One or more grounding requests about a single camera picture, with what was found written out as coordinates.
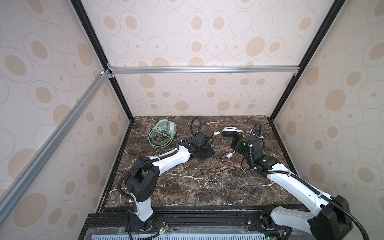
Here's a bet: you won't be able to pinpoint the white black headphones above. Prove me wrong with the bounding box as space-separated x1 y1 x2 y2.
210 126 245 160

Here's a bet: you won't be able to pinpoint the red headphone cable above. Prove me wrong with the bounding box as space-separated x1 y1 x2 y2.
206 119 256 172

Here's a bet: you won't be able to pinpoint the mint green headphones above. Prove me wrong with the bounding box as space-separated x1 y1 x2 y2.
148 120 177 149

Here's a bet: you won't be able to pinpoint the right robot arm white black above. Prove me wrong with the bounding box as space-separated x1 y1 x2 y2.
231 133 369 240

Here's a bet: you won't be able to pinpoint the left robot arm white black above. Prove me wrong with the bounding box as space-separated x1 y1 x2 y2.
117 144 214 223

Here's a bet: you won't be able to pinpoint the horizontal aluminium frame bar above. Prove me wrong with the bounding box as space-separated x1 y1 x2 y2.
111 66 300 75

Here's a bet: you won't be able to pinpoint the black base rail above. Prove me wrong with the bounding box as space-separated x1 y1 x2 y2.
79 205 300 240

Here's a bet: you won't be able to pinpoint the left slanted aluminium frame bar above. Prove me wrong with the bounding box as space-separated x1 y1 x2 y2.
1 70 111 224

